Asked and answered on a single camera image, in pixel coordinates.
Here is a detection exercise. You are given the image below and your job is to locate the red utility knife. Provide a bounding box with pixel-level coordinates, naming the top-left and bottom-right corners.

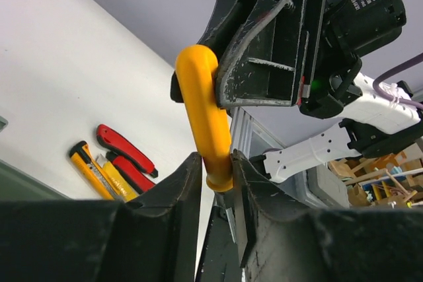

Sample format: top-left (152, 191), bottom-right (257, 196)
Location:
top-left (95, 124), bottom-right (159, 178)
top-left (106, 151), bottom-right (155, 194)

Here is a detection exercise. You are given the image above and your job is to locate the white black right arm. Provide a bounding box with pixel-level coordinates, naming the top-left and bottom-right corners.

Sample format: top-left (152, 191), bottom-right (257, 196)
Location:
top-left (171, 0), bottom-right (422, 281)

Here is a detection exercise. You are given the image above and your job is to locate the aluminium front rail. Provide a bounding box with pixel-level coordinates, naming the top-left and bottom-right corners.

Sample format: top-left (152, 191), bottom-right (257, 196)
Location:
top-left (229, 107), bottom-right (285, 158)

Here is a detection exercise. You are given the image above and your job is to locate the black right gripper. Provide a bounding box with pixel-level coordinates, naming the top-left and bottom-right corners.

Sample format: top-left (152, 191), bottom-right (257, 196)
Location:
top-left (218, 0), bottom-right (406, 119)

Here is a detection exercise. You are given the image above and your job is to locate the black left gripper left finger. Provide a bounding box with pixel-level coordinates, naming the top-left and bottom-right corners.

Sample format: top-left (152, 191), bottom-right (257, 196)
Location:
top-left (1, 153), bottom-right (202, 281)

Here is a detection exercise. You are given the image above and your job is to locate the green translucent tool box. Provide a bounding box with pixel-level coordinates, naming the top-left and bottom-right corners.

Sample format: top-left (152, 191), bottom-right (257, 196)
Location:
top-left (1, 144), bottom-right (69, 202)

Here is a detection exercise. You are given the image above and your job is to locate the yellow handled screwdriver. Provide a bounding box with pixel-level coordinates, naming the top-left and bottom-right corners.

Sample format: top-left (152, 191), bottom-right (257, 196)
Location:
top-left (175, 44), bottom-right (233, 193)

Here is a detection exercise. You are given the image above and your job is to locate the yellow black utility knife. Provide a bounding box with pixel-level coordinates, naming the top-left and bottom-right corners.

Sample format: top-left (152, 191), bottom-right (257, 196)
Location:
top-left (68, 141), bottom-right (116, 200)

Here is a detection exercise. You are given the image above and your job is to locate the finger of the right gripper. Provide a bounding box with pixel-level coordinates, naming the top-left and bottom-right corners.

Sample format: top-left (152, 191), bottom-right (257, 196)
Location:
top-left (171, 0), bottom-right (255, 103)

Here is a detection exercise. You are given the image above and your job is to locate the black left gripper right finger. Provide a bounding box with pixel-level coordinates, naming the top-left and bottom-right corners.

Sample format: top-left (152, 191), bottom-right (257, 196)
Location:
top-left (231, 151), bottom-right (422, 281)

